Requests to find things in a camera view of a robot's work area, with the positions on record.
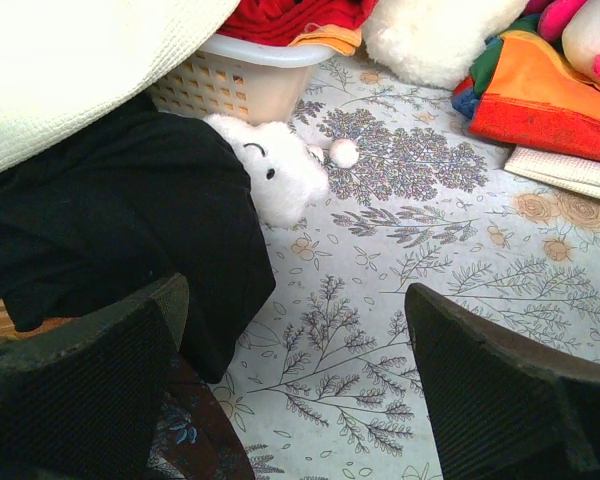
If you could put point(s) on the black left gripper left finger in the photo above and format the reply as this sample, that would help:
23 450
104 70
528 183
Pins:
82 401

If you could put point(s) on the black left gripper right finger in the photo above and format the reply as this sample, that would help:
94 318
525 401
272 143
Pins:
501 405

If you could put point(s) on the brown patterned bag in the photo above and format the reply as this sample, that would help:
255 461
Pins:
194 438

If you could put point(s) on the rainbow striped bag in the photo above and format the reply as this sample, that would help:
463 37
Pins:
522 91

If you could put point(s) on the cream canvas tote bag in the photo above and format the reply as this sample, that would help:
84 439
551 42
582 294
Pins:
65 64

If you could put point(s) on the black cloth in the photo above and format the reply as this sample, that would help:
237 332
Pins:
134 197

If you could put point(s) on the small white cloud plush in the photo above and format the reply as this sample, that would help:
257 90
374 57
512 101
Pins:
287 174

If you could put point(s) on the white plastic basket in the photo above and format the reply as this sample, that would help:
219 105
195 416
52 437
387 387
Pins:
253 82

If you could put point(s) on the white fluffy plush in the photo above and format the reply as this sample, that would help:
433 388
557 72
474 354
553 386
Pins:
434 42

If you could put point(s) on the white round plush pink hands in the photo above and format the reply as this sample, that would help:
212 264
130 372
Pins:
576 24

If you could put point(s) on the red cloth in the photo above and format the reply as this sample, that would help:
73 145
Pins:
281 23

